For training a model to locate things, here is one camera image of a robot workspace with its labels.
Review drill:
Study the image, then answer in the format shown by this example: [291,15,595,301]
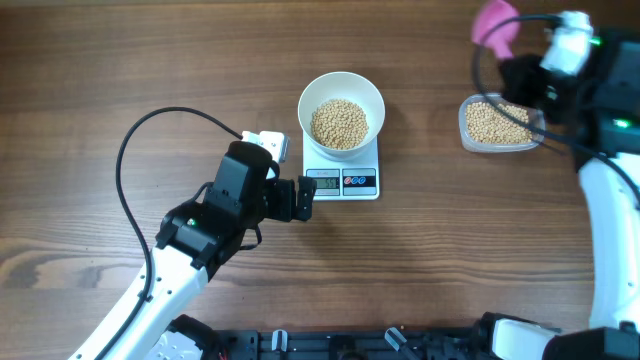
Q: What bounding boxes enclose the pink plastic scoop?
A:
[471,0,520,61]

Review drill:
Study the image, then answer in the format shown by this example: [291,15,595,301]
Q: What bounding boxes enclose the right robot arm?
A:
[472,12,639,359]

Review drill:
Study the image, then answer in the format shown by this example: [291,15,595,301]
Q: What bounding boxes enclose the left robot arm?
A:
[73,141,317,359]

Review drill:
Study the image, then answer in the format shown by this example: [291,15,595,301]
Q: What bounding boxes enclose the white digital kitchen scale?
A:
[303,135,381,201]

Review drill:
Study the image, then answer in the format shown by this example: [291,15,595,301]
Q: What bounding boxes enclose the soybeans in bowl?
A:
[311,99,369,150]

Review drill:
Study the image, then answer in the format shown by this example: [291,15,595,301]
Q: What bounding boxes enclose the white bowl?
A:
[297,71,386,159]

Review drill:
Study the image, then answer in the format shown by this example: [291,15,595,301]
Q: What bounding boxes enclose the clear plastic container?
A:
[459,94,544,153]

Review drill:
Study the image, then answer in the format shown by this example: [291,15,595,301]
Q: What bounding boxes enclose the soybeans in container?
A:
[465,102,532,144]

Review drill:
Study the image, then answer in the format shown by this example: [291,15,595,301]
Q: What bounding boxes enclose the right black camera cable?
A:
[470,13,640,206]

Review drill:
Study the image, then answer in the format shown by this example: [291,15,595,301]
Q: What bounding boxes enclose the black camera cable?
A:
[92,106,245,360]
[470,13,640,206]

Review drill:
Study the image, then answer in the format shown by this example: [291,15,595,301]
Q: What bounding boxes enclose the left black camera cable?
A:
[92,106,245,360]

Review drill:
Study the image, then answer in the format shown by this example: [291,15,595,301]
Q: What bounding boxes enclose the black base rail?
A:
[217,328,479,360]

